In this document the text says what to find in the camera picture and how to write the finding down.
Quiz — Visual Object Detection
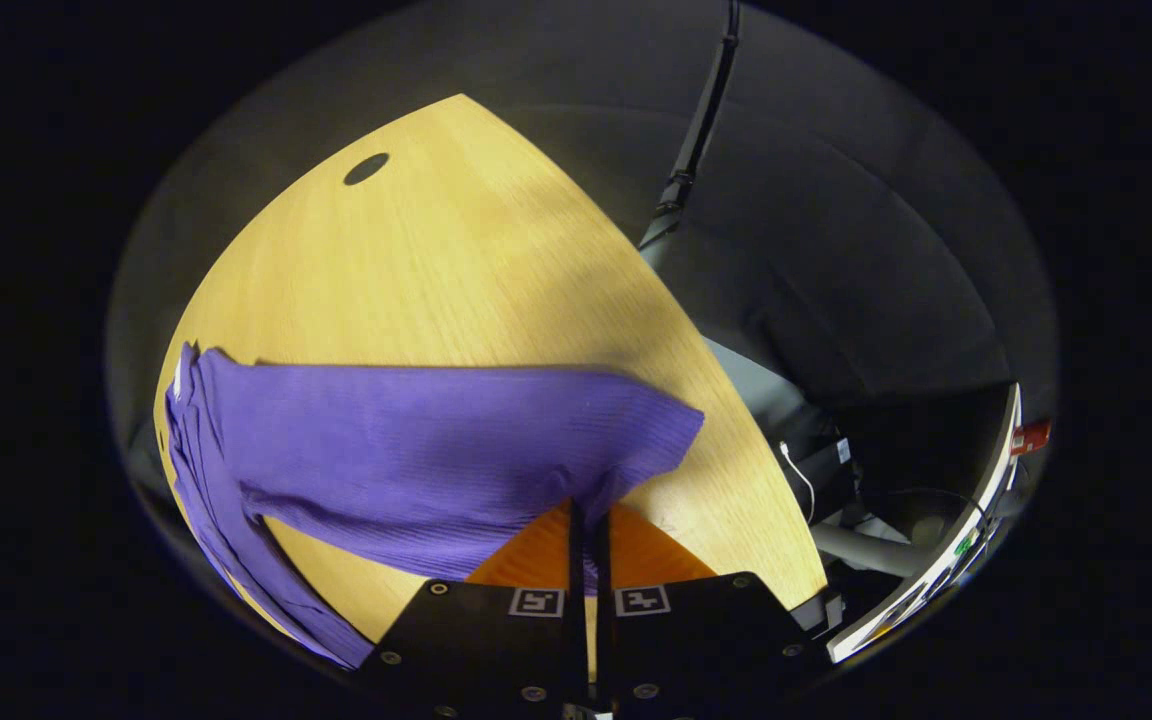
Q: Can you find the small black box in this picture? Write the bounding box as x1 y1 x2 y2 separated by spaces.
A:
801 435 857 521

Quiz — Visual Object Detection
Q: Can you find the white panel with coloured stickers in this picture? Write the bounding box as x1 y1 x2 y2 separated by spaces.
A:
826 383 1025 664

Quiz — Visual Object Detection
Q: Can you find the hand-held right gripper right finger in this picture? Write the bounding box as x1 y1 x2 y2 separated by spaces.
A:
594 503 834 720

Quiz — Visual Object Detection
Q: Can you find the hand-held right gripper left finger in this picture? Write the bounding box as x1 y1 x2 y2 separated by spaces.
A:
354 498 589 720

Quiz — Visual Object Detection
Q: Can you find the thin white cable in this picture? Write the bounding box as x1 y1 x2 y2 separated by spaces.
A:
779 441 817 526

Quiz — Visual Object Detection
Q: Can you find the black backdrop cloth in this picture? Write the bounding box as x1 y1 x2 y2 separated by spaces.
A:
104 0 1062 501

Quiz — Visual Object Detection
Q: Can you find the grey tube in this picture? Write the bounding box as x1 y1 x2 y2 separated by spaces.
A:
811 520 937 579

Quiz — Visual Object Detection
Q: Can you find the black stand pole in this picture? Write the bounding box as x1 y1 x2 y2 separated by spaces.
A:
639 0 742 251

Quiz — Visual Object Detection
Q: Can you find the purple garment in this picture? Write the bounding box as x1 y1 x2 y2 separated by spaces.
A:
164 342 707 669

